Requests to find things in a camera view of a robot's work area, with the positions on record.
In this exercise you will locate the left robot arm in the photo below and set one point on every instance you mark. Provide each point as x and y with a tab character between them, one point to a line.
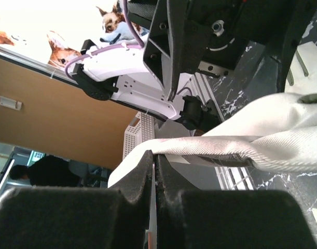
117	72

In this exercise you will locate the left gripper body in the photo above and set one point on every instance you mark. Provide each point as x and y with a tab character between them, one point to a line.
210	37

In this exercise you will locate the person in background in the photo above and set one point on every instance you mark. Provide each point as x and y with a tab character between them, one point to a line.
47	171

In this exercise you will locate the white perforated basket outside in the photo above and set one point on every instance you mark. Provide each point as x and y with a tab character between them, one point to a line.
140	129

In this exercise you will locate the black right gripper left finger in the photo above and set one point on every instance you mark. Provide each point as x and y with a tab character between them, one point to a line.
56	217

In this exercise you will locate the white glove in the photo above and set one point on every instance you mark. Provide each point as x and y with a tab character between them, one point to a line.
302	74
276	133

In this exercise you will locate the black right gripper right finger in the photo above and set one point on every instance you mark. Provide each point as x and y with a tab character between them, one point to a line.
188	217

